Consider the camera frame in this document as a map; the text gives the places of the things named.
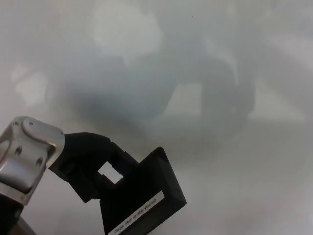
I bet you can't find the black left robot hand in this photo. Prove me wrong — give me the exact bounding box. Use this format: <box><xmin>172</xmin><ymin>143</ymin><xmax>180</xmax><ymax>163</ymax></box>
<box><xmin>47</xmin><ymin>132</ymin><xmax>140</xmax><ymax>204</ymax></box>

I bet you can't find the black magnetic marker holder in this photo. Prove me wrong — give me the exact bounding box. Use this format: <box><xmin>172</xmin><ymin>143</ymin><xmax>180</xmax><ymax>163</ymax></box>
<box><xmin>98</xmin><ymin>146</ymin><xmax>188</xmax><ymax>235</ymax></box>

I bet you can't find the white whiteboard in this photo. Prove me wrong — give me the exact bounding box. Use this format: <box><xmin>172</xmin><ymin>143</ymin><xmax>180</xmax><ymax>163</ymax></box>
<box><xmin>0</xmin><ymin>0</ymin><xmax>313</xmax><ymax>235</ymax></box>

